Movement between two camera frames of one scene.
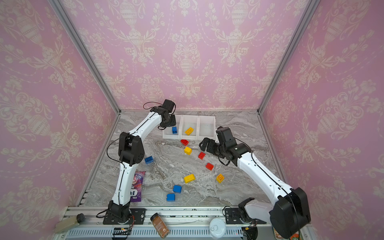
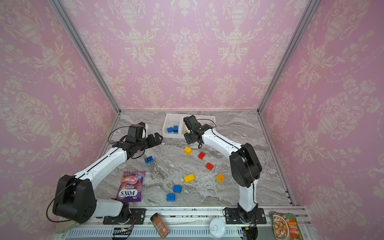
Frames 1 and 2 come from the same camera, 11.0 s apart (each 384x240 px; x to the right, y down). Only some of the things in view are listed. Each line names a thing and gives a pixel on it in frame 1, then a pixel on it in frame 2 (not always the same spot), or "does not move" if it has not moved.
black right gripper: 213,147 -> 190,137
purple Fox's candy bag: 135,194 does not move
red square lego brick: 201,155 does not move
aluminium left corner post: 89,53 does not move
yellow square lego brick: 188,150 does not move
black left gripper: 173,122 -> 153,143
